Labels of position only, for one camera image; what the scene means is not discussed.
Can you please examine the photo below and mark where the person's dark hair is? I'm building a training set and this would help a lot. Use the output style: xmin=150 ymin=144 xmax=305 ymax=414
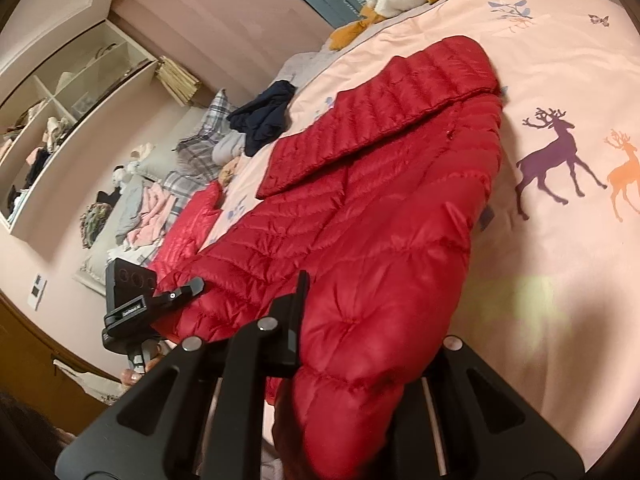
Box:
xmin=0 ymin=392 xmax=77 ymax=480

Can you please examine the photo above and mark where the white wall switch panel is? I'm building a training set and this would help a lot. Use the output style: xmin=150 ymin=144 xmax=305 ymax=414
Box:
xmin=29 ymin=272 xmax=49 ymax=312

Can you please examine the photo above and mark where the white wall shelf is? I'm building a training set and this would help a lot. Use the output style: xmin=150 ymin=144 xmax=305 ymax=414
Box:
xmin=0 ymin=20 xmax=162 ymax=242

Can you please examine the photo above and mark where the small orange plush toy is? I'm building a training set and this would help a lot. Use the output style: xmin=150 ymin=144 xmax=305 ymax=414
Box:
xmin=218 ymin=157 xmax=244 ymax=187

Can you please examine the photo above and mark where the navy blue garment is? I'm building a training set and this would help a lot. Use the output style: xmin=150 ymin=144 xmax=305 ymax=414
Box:
xmin=226 ymin=80 xmax=297 ymax=157

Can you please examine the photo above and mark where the floral patterned bag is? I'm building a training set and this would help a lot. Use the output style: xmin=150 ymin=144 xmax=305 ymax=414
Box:
xmin=78 ymin=202 xmax=114 ymax=249

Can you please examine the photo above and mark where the pink clothes pile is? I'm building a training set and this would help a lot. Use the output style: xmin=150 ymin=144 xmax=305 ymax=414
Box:
xmin=125 ymin=182 xmax=179 ymax=252

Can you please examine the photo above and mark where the large plaid pillow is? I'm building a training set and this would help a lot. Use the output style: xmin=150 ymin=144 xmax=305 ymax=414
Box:
xmin=175 ymin=89 xmax=239 ymax=172

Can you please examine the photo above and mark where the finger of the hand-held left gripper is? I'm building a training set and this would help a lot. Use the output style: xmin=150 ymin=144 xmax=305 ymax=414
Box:
xmin=149 ymin=277 xmax=206 ymax=312

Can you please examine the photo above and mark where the person's left hand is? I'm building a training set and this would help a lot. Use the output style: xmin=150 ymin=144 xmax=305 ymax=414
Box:
xmin=121 ymin=367 xmax=152 ymax=387

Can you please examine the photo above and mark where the pile of folded clothes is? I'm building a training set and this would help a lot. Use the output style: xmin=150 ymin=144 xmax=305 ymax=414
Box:
xmin=0 ymin=101 xmax=74 ymax=214

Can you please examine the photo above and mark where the brown wooden cabinet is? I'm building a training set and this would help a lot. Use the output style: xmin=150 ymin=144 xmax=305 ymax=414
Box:
xmin=0 ymin=290 xmax=127 ymax=423

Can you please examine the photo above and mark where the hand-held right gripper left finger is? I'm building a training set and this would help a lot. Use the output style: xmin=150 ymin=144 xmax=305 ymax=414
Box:
xmin=56 ymin=270 xmax=312 ymax=472

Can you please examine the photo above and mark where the grey bed sheet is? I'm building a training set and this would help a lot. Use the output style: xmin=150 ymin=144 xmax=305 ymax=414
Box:
xmin=272 ymin=0 xmax=451 ymax=107

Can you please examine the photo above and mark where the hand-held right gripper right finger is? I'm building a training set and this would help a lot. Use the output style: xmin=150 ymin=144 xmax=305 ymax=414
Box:
xmin=389 ymin=336 xmax=585 ymax=477

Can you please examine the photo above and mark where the red down jacket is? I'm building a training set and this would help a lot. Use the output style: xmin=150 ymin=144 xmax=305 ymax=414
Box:
xmin=149 ymin=35 xmax=504 ymax=479

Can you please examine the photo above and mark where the grey garment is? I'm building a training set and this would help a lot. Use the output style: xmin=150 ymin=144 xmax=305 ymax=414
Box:
xmin=212 ymin=130 xmax=249 ymax=164

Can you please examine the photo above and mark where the grey cloth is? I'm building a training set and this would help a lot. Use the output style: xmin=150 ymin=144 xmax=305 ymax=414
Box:
xmin=115 ymin=175 xmax=147 ymax=247

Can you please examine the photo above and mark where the beige headboard cushion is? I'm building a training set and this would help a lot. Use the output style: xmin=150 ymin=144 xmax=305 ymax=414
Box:
xmin=132 ymin=109 xmax=222 ymax=177

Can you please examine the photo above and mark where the hanging straw tassel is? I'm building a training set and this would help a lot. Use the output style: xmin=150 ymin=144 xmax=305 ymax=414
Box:
xmin=155 ymin=56 xmax=202 ymax=107

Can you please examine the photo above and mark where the light red puffer jacket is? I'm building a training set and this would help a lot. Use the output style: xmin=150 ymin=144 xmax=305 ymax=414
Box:
xmin=147 ymin=180 xmax=224 ymax=282

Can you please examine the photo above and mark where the small plaid pillow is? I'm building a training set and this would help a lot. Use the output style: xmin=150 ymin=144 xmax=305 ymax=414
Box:
xmin=162 ymin=169 xmax=222 ymax=197

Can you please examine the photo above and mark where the pink curtain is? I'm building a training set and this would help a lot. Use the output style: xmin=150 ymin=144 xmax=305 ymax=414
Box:
xmin=107 ymin=0 xmax=337 ymax=62

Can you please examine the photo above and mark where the pink deer printed blanket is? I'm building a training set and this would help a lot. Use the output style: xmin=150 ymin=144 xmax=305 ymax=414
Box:
xmin=200 ymin=0 xmax=640 ymax=472

